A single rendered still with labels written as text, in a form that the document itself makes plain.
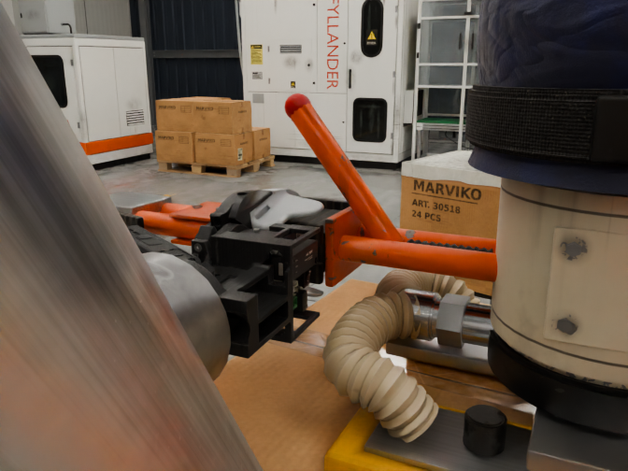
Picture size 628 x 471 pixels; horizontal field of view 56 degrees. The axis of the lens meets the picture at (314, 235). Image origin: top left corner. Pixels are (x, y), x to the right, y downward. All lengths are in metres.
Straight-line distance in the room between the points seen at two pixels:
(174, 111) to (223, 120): 0.74
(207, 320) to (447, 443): 0.20
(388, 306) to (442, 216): 1.55
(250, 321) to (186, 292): 0.05
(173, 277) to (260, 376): 0.25
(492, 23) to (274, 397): 0.34
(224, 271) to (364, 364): 0.12
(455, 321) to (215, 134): 7.01
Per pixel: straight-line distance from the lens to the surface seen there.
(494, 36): 0.41
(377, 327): 0.47
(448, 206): 2.02
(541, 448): 0.41
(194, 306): 0.32
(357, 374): 0.43
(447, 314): 0.50
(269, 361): 0.59
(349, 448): 0.44
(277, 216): 0.47
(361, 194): 0.50
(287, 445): 0.47
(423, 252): 0.47
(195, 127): 7.63
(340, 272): 0.51
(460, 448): 0.44
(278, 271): 0.40
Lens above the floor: 1.35
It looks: 16 degrees down
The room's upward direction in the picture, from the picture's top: straight up
